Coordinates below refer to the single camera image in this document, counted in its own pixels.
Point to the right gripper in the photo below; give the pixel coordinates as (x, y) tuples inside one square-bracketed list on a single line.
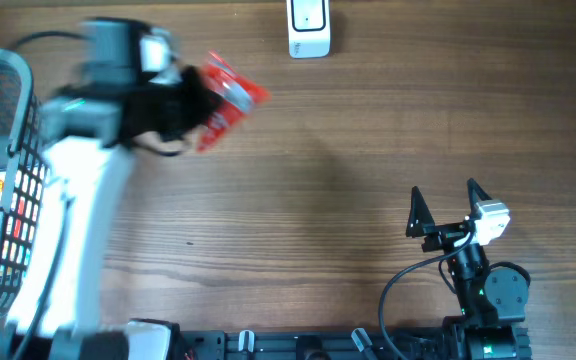
[(421, 220)]

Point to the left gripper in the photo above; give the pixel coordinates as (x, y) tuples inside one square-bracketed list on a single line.
[(203, 103)]

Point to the red snack bag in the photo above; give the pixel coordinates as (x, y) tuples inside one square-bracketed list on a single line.
[(238, 96)]

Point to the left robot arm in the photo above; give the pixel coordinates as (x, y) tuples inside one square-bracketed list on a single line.
[(74, 163)]

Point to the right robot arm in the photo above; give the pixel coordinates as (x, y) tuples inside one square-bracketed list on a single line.
[(492, 296)]

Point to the white barcode scanner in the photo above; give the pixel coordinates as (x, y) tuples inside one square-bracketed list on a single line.
[(309, 28)]

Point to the grey plastic shopping basket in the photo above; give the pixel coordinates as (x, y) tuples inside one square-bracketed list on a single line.
[(20, 159)]

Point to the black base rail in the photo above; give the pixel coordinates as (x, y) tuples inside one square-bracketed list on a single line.
[(318, 345)]

